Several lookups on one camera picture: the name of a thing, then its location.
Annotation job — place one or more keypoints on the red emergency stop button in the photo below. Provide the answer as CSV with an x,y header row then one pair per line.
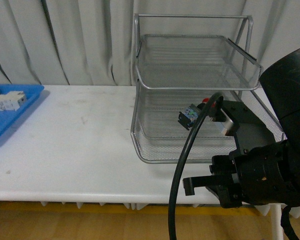
x,y
188,117

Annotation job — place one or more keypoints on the blue plastic tray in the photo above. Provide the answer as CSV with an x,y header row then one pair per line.
x,y
32,93

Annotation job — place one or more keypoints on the white circuit breaker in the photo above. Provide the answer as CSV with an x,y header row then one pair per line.
x,y
12,101

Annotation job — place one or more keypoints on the white table leg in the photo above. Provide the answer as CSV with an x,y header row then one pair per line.
x,y
276,229

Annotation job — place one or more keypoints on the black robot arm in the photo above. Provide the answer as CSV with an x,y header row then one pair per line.
x,y
281,84

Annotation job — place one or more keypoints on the silver mesh rack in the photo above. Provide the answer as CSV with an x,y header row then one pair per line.
x,y
181,60

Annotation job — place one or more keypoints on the white curtain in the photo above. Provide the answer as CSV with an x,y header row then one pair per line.
x,y
89,42

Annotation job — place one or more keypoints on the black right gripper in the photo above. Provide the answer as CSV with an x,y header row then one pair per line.
x,y
257,178

